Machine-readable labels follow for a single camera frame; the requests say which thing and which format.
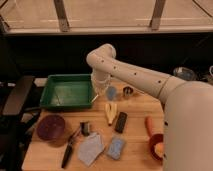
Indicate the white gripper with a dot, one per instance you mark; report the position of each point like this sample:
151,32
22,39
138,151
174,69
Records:
100,81

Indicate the small white plastic fork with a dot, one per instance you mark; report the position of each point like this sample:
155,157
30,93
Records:
95,98

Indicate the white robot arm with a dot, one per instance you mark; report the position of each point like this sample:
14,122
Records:
188,108

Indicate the translucent blue plastic cup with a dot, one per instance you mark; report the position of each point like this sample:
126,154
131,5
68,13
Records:
111,93

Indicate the small metal cup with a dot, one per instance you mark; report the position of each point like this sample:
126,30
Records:
127,92

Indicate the yellow banana peel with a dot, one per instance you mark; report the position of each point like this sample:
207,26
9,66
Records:
111,112

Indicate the green plastic tray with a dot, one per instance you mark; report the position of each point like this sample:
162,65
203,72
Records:
67,91

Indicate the black rectangular remote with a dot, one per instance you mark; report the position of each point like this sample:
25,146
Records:
121,121

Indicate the small black metal clip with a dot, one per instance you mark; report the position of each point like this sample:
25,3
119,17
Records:
85,128

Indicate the wooden cutting board table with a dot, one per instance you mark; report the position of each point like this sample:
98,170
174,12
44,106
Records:
106,150

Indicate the orange carrot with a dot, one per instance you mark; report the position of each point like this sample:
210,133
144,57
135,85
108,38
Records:
149,126

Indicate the light blue folded cloth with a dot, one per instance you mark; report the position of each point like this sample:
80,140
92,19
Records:
90,148

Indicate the blue sponge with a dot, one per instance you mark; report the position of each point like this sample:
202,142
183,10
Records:
115,148

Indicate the red bowl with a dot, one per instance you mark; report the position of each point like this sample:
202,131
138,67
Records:
156,138

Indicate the metal bowl in background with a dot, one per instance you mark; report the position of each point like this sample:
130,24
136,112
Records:
184,73

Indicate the orange fruit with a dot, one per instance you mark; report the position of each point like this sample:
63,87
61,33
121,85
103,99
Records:
159,149

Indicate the black office chair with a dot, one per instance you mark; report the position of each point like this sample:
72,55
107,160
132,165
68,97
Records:
19,111

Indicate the black handled knife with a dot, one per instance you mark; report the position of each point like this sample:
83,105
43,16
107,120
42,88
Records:
69,148

